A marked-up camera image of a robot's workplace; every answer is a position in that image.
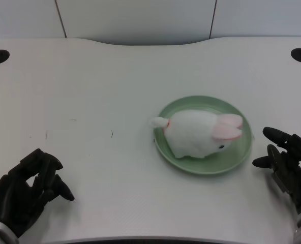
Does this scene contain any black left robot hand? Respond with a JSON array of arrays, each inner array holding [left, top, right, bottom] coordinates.
[[0, 148, 75, 238]]

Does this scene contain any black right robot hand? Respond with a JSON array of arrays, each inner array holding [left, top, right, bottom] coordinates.
[[252, 127, 301, 217]]

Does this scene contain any white plush rabbit doll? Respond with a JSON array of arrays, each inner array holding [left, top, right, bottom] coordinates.
[[149, 110, 244, 159]]

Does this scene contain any green round plate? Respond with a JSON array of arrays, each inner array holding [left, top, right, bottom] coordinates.
[[153, 95, 253, 176]]

